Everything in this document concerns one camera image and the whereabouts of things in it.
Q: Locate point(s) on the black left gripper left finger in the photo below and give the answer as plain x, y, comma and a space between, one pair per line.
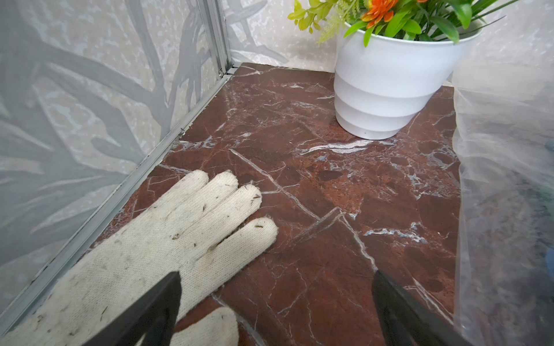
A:
150, 320

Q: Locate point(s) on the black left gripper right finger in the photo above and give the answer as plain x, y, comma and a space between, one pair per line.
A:
405, 321

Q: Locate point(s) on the clear vacuum bag blue zipper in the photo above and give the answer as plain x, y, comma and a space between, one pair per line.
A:
503, 99

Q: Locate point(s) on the white work glove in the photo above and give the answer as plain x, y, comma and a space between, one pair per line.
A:
202, 227

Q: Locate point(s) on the white pot with plant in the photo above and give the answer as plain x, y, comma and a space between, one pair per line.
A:
392, 55

